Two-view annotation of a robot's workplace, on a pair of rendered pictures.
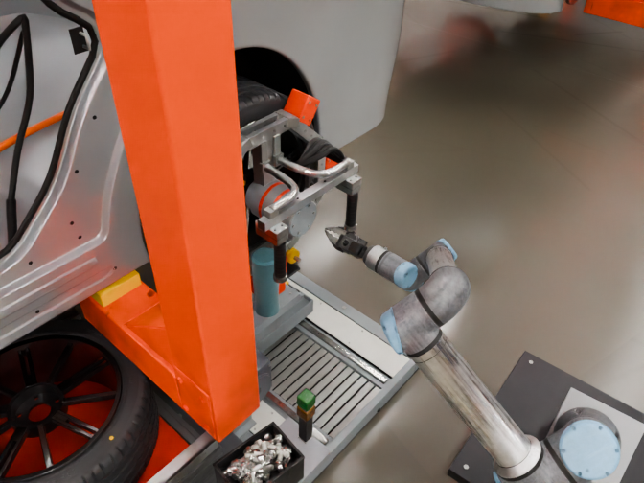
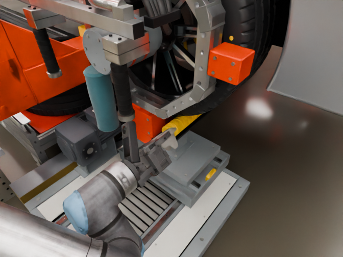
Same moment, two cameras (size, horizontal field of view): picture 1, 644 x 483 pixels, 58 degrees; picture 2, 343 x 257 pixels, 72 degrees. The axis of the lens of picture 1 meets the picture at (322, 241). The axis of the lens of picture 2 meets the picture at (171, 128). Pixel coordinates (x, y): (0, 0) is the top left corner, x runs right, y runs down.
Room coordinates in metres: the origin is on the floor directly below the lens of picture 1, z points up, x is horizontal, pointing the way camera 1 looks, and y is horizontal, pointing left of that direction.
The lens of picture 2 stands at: (1.64, -0.57, 1.13)
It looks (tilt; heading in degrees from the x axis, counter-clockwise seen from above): 41 degrees down; 90
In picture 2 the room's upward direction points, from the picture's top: straight up
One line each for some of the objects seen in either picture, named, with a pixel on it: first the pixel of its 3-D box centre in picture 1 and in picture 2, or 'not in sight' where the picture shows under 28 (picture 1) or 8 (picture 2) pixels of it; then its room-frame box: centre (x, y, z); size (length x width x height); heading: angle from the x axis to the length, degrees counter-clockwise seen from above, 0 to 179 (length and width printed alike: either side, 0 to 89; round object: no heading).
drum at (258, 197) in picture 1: (280, 205); (124, 42); (1.50, 0.14, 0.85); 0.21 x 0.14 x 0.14; 50
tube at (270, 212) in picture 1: (267, 178); not in sight; (1.39, 0.16, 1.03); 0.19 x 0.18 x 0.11; 50
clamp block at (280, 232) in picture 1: (271, 229); (45, 14); (1.29, 0.15, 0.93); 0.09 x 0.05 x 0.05; 50
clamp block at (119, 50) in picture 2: (346, 181); (126, 44); (1.55, -0.07, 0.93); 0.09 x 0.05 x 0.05; 50
